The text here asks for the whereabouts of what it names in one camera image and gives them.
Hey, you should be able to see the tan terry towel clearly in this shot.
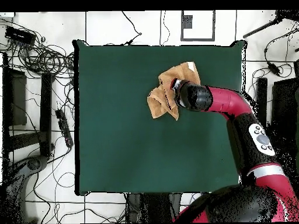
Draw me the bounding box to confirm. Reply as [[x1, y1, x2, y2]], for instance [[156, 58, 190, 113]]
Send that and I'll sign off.
[[147, 61, 201, 121]]

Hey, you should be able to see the dark green table cloth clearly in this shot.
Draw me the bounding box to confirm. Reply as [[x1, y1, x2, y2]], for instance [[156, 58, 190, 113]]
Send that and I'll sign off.
[[72, 39, 248, 196]]

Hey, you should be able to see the black power strip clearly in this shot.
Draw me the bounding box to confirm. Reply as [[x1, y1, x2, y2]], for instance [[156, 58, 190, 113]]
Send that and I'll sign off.
[[55, 108, 74, 148]]

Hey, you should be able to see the dark tripod base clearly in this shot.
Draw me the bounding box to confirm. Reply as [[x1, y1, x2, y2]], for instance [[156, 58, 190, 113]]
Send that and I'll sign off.
[[4, 155, 50, 223]]

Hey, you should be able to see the black power adapter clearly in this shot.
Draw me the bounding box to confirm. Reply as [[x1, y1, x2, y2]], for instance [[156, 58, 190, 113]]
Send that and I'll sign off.
[[267, 61, 281, 76]]

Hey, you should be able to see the black tripod pole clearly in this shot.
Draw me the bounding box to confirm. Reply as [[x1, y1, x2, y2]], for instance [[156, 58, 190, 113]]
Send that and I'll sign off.
[[242, 9, 299, 39]]

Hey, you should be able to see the black robot pedestal stand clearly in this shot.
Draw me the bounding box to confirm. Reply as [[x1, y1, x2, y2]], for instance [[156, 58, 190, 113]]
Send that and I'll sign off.
[[126, 192, 182, 223]]

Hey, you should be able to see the thin black cable with plug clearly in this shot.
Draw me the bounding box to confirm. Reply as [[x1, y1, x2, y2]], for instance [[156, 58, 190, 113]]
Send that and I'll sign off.
[[121, 10, 142, 46]]

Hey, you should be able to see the black metal frame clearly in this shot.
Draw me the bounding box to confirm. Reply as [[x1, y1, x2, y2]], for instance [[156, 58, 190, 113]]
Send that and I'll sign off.
[[255, 76, 299, 150], [2, 53, 55, 159]]

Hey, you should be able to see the black cable tangle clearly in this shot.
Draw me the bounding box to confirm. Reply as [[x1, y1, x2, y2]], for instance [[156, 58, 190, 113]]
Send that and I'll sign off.
[[0, 18, 75, 80]]

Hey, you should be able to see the black network switch box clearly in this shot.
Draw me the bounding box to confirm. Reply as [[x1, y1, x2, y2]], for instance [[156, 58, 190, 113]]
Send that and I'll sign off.
[[4, 26, 37, 46]]

